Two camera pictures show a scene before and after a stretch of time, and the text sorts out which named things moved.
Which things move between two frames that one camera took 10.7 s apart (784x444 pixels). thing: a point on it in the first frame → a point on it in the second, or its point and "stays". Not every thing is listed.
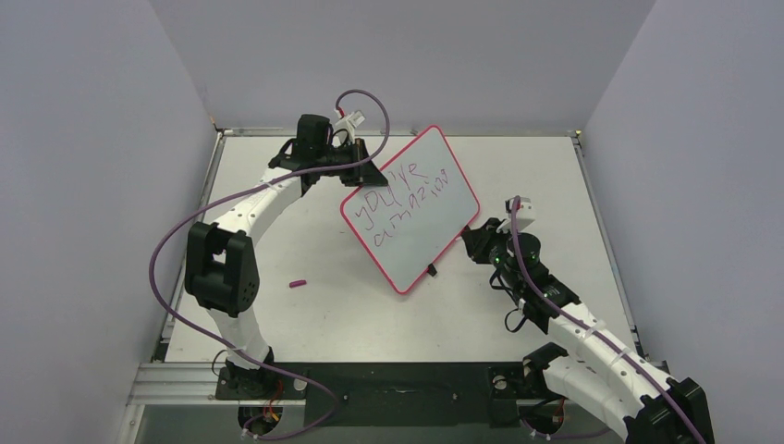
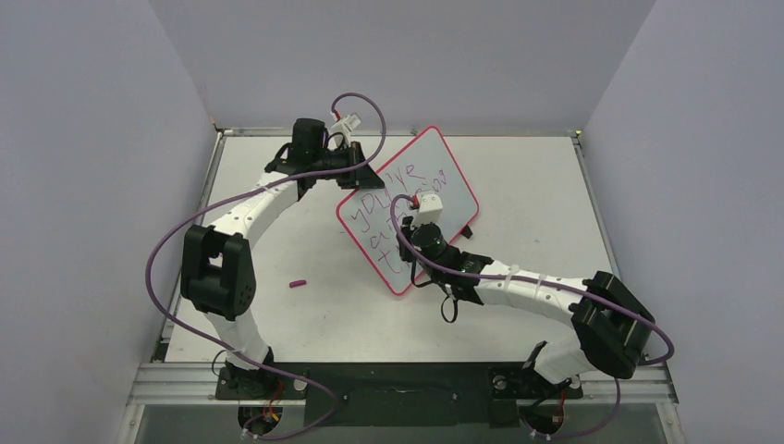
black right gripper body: (481, 241) → (406, 231)
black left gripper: (369, 175) stays
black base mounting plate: (406, 394) stays
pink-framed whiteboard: (405, 227) stays
